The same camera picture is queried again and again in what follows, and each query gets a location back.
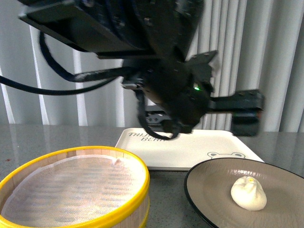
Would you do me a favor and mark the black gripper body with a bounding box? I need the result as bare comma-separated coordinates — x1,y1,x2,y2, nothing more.
123,51,217,133

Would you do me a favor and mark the yellow-rimmed bamboo steamer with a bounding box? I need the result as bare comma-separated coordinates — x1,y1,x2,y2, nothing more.
0,145,151,228

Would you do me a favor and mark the white steamed bun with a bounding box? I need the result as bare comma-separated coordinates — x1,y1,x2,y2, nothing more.
230,176,267,211

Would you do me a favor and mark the white steamer cloth liner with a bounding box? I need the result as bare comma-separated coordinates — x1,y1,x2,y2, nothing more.
0,154,147,222

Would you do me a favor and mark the grey pleated curtain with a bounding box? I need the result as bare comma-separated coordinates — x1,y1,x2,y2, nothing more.
0,0,304,133

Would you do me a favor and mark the beige plate with black rim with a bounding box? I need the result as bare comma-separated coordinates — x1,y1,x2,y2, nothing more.
184,158,304,228

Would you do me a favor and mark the black cable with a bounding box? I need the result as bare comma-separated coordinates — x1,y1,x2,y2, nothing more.
0,32,178,141

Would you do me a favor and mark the white bear-print tray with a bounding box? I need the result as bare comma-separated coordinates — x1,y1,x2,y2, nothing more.
116,128,261,171

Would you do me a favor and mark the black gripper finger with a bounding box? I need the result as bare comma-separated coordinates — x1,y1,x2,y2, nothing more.
145,106,171,126
209,89,265,136

